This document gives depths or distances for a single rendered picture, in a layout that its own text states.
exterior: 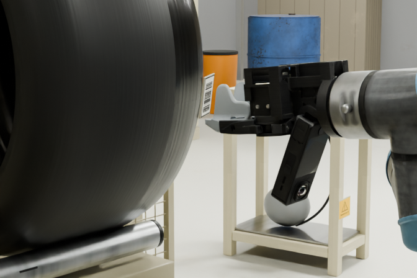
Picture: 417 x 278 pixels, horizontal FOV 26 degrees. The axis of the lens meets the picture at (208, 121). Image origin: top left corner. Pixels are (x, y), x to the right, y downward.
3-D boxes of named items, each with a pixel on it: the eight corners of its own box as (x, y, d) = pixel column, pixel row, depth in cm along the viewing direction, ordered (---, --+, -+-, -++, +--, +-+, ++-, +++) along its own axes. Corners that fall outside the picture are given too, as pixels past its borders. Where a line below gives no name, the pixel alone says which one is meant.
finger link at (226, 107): (204, 84, 115) (259, 80, 109) (208, 130, 116) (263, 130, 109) (187, 86, 113) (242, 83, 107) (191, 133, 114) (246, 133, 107)
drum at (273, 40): (269, 120, 853) (270, 12, 837) (331, 125, 817) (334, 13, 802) (232, 129, 799) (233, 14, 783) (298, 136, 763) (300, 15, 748)
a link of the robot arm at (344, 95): (398, 134, 101) (357, 144, 95) (363, 134, 104) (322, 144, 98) (393, 67, 101) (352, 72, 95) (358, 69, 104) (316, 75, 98)
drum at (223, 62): (223, 115, 878) (224, 53, 868) (193, 112, 899) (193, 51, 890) (245, 111, 907) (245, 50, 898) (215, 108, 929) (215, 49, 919)
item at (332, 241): (337, 277, 398) (341, 97, 386) (223, 254, 431) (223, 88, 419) (369, 257, 427) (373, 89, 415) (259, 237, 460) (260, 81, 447)
